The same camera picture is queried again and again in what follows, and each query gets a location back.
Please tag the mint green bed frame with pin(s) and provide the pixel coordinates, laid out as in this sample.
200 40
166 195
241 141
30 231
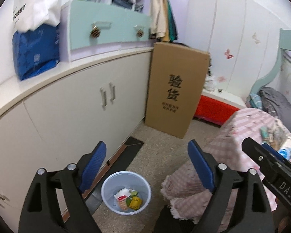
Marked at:
274 68

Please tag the white cabinet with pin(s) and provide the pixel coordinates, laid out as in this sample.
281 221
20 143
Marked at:
63 116

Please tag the green hanging garment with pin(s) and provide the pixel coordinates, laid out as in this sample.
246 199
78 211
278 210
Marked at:
173 24

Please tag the clear crumpled plastic bag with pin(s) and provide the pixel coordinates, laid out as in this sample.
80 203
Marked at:
210 82

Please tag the black cloth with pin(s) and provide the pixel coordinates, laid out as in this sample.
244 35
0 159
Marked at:
210 65

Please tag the mint green drawer unit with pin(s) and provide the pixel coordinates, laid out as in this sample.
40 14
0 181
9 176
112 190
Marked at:
111 26

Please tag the green packet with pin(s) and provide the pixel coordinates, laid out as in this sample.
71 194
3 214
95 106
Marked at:
133 193

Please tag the blue checked pillow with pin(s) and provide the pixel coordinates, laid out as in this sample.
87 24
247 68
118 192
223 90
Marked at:
255 101

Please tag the yellow hanging garment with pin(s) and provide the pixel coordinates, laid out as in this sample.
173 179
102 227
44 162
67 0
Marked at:
166 29

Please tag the tall cardboard box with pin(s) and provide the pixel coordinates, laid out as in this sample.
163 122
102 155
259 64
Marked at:
177 89

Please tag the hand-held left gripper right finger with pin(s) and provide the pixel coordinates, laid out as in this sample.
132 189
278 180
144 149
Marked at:
201 165

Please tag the pink checked tablecloth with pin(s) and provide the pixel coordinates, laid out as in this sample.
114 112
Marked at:
247 128

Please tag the red and white step bench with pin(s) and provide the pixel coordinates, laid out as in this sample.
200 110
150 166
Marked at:
213 109

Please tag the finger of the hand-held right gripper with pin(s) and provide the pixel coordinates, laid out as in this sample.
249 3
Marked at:
275 153
257 154

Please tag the white and red packet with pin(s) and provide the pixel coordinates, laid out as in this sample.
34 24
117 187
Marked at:
122 194

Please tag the beige butterfly sticker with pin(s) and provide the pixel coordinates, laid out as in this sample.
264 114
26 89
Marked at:
256 38

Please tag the grey blanket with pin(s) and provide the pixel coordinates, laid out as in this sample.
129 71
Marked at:
278 106

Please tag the blue package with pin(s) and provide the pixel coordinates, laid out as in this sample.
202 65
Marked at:
35 51

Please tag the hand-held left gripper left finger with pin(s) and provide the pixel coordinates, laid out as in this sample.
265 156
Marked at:
93 165

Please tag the cream hanging garment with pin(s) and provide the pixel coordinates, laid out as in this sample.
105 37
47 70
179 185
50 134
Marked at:
158 12

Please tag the pink butterfly sticker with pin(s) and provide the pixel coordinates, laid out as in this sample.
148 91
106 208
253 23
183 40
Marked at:
228 53

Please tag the light blue plastic bin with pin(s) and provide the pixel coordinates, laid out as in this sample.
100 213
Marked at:
109 194

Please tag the yellow packet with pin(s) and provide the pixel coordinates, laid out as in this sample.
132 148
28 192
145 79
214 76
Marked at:
135 202

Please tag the white plastic bag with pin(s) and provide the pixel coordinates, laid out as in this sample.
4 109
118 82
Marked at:
36 2

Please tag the orange snack packet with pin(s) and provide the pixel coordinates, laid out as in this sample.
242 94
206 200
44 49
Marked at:
123 205

